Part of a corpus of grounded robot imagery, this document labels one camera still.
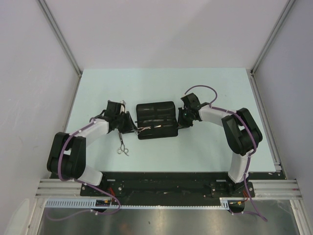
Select silver scissors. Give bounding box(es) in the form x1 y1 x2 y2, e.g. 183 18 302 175
117 132 129 156
135 125 162 135

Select long black barber comb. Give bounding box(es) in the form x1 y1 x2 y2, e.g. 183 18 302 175
137 102 173 112

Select black zip tool case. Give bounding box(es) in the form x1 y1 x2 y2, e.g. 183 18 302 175
136 101 178 140

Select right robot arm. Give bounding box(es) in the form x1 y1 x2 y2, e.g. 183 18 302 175
178 93 263 196

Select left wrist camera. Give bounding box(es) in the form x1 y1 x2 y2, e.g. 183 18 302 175
120 100 126 113

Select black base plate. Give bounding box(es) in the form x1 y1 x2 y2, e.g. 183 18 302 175
79 172 286 206

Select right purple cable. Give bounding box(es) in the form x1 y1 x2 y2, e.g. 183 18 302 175
184 85 268 222

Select white cable duct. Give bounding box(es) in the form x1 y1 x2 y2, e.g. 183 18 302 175
45 198 243 210

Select left aluminium frame post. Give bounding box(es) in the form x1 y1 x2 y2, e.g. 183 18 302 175
36 0 83 75

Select aluminium frame post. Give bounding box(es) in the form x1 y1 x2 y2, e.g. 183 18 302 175
36 0 83 75
251 0 298 73

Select right aluminium frame post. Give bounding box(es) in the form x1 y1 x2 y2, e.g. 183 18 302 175
251 0 298 73

